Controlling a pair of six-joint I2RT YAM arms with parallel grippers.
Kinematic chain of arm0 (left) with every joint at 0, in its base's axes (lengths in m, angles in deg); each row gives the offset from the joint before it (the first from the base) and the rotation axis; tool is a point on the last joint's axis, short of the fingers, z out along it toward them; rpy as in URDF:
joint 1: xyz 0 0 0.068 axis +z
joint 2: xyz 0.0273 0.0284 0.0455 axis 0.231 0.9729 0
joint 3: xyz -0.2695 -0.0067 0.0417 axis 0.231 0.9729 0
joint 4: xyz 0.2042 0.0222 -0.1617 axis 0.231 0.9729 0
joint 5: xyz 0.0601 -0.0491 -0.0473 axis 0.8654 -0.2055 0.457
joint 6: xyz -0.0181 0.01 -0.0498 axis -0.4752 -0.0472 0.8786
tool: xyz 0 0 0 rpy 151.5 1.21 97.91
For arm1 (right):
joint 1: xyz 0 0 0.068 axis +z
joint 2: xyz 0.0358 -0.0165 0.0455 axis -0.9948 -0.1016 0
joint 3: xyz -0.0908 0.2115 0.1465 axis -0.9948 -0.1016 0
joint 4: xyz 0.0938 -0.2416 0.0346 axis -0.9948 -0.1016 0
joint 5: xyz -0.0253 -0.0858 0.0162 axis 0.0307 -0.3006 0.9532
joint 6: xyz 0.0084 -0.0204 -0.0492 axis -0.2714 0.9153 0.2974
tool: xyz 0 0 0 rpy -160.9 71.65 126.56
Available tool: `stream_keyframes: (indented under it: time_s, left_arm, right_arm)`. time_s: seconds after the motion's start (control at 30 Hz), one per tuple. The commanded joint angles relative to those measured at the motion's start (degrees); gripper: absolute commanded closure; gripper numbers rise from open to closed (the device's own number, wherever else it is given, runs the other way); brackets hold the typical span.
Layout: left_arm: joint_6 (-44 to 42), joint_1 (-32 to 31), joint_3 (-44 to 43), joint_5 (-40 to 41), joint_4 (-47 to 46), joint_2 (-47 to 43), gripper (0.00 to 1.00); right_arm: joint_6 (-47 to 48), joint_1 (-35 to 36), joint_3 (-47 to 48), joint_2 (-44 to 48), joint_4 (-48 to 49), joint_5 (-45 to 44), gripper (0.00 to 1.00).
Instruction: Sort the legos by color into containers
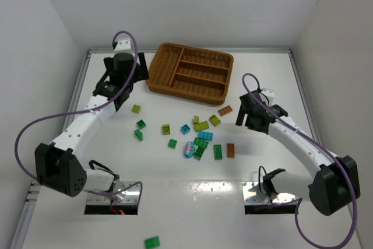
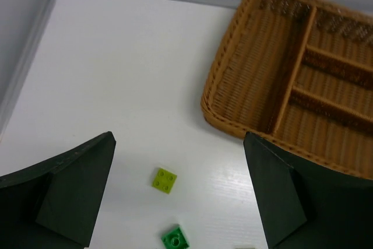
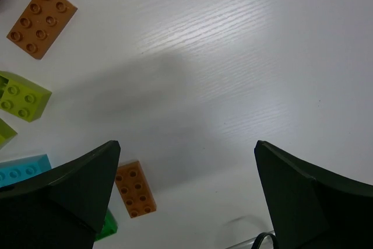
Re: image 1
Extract brown lego plate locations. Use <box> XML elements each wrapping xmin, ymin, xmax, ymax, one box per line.
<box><xmin>218</xmin><ymin>106</ymin><xmax>233</xmax><ymax>117</ymax></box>
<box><xmin>227</xmin><ymin>143</ymin><xmax>235</xmax><ymax>159</ymax></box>

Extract lime angled lego brick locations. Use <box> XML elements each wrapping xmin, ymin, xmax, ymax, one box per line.
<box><xmin>209</xmin><ymin>115</ymin><xmax>221</xmax><ymax>127</ymax></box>

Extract lime square lego brick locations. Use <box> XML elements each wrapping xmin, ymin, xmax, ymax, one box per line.
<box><xmin>132</xmin><ymin>104</ymin><xmax>141</xmax><ymax>114</ymax></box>

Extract green tall lego brick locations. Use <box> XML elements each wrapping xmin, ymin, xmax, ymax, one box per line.
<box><xmin>213</xmin><ymin>144</ymin><xmax>223</xmax><ymax>160</ymax></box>

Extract small lime sloped lego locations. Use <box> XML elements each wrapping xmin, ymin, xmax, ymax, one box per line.
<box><xmin>193</xmin><ymin>115</ymin><xmax>199</xmax><ymax>124</ymax></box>

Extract green long lego brick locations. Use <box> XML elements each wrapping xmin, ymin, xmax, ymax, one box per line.
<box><xmin>193</xmin><ymin>138</ymin><xmax>209</xmax><ymax>149</ymax></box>

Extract dark green square lego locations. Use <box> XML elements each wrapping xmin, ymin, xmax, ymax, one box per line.
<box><xmin>136</xmin><ymin>120</ymin><xmax>146</xmax><ymax>129</ymax></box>

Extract brown wicker divided basket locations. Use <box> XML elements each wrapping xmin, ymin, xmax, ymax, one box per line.
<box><xmin>146</xmin><ymin>43</ymin><xmax>234</xmax><ymax>106</ymax></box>

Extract dark green sloped lego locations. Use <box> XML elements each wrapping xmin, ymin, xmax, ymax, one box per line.
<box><xmin>134</xmin><ymin>129</ymin><xmax>143</xmax><ymax>141</ymax></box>

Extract lime hollow square lego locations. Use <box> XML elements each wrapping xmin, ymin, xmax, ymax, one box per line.
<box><xmin>162</xmin><ymin>124</ymin><xmax>171</xmax><ymax>135</ymax></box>

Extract green small square lego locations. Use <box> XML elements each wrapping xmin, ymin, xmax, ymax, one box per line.
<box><xmin>168</xmin><ymin>139</ymin><xmax>178</xmax><ymax>149</ymax></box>

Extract lime long lego brick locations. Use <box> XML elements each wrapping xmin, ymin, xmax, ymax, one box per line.
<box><xmin>193</xmin><ymin>121</ymin><xmax>209</xmax><ymax>132</ymax></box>

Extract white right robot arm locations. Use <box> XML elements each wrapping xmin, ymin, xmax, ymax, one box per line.
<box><xmin>236</xmin><ymin>90</ymin><xmax>361</xmax><ymax>216</ymax></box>

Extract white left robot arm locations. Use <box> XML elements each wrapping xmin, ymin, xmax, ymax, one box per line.
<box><xmin>34</xmin><ymin>38</ymin><xmax>149</xmax><ymax>197</ymax></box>

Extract teal long lego brick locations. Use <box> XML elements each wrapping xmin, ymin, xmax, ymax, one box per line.
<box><xmin>198</xmin><ymin>131</ymin><xmax>213</xmax><ymax>141</ymax></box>

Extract teal square lego brick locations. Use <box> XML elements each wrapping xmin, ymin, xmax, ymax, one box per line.
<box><xmin>181</xmin><ymin>124</ymin><xmax>191</xmax><ymax>135</ymax></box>

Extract teal rounded printed lego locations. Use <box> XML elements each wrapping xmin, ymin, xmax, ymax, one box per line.
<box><xmin>184</xmin><ymin>142</ymin><xmax>196</xmax><ymax>159</ymax></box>

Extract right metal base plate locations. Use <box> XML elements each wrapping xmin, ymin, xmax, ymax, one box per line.
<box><xmin>241</xmin><ymin>181</ymin><xmax>297</xmax><ymax>206</ymax></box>

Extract metal base plate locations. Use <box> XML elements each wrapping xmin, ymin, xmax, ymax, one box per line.
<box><xmin>241</xmin><ymin>181</ymin><xmax>297</xmax><ymax>206</ymax></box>
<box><xmin>86</xmin><ymin>181</ymin><xmax>143</xmax><ymax>206</ymax></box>

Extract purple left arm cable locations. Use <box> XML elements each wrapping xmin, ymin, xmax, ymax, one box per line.
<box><xmin>14</xmin><ymin>30</ymin><xmax>143</xmax><ymax>200</ymax></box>

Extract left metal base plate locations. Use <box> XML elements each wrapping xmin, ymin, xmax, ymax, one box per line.
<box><xmin>86</xmin><ymin>181</ymin><xmax>143</xmax><ymax>206</ymax></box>

